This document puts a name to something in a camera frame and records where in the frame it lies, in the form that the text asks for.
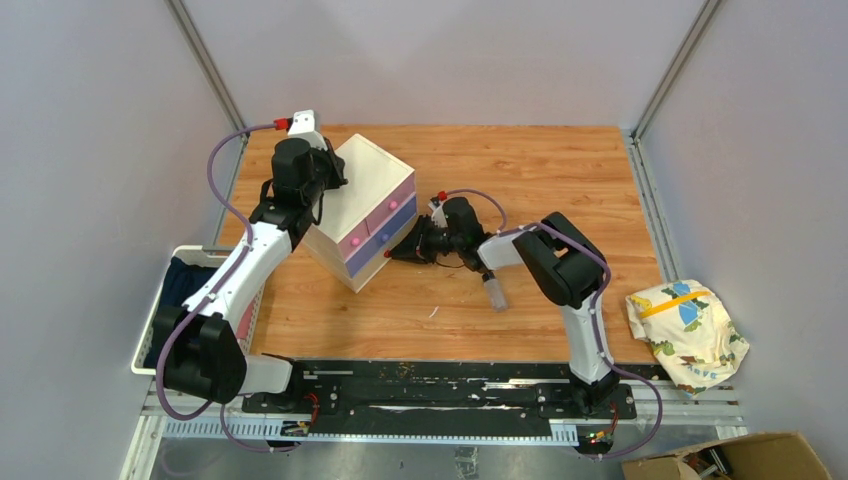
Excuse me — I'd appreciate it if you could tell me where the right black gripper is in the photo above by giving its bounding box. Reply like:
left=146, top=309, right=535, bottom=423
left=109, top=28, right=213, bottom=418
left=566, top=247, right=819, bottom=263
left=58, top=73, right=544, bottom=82
left=389, top=214, right=465, bottom=265

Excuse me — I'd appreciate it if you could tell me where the purple drawer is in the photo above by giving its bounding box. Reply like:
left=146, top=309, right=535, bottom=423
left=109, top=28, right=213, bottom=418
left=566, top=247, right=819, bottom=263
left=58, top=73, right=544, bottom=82
left=345, top=194, right=417, bottom=277

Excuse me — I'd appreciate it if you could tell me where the white mini drawer cabinet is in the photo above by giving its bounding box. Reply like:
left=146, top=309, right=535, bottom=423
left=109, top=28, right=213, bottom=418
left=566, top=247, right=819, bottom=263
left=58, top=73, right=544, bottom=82
left=301, top=133, right=417, bottom=292

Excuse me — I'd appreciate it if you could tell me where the pink drawer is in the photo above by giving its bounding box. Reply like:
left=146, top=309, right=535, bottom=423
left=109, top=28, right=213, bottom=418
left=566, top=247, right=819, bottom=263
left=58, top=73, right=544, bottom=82
left=365, top=174, right=415, bottom=234
left=337, top=220, right=370, bottom=261

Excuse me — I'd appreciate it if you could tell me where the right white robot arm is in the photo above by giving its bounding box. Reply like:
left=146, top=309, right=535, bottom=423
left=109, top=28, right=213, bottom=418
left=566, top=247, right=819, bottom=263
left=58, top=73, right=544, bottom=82
left=384, top=197, right=620, bottom=418

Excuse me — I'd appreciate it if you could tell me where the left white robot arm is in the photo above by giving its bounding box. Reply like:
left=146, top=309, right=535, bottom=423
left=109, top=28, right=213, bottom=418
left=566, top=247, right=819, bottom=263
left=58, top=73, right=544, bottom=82
left=153, top=134, right=347, bottom=413

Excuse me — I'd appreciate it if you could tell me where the cream bottom drawer red knob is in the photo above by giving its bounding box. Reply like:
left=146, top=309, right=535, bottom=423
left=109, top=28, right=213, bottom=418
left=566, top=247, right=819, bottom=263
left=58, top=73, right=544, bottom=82
left=352, top=249, right=391, bottom=293

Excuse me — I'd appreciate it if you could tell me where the small clear bottle black cap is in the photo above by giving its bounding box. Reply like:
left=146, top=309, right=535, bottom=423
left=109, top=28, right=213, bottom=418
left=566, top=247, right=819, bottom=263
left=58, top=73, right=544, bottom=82
left=482, top=271, right=509, bottom=312

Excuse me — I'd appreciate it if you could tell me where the white perforated basket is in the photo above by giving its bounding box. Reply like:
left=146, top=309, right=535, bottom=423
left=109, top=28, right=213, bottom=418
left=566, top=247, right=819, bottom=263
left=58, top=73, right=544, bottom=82
left=130, top=245, right=265, bottom=376

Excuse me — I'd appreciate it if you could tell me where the dark blue cloth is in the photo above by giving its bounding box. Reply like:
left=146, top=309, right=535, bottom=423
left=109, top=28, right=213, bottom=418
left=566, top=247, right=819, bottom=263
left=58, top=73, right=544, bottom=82
left=142, top=257, right=217, bottom=369

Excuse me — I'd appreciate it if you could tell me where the printed cream cloth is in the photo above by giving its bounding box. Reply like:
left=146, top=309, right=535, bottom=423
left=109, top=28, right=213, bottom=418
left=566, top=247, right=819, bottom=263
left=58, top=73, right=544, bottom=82
left=625, top=280, right=750, bottom=397

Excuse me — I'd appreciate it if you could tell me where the cardboard box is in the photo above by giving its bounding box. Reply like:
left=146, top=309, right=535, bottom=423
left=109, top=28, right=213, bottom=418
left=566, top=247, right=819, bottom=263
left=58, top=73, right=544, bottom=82
left=622, top=432, right=832, bottom=479

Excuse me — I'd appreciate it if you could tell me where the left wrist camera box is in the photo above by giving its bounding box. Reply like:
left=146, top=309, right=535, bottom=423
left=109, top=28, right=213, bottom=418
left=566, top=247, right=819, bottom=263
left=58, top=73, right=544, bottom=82
left=287, top=109, right=328, bottom=151

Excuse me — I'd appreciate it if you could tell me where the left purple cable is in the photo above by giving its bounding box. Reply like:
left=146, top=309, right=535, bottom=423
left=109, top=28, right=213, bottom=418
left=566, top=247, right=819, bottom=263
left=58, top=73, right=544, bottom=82
left=154, top=117, right=303, bottom=456

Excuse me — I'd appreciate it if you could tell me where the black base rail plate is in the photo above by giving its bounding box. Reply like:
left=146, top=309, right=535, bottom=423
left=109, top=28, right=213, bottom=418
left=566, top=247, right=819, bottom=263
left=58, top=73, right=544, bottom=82
left=242, top=359, right=637, bottom=446

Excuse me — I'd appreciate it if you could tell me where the white slotted cable duct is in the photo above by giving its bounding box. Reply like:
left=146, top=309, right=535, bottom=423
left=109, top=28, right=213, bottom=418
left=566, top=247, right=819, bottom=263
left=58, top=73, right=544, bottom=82
left=162, top=414, right=581, bottom=445

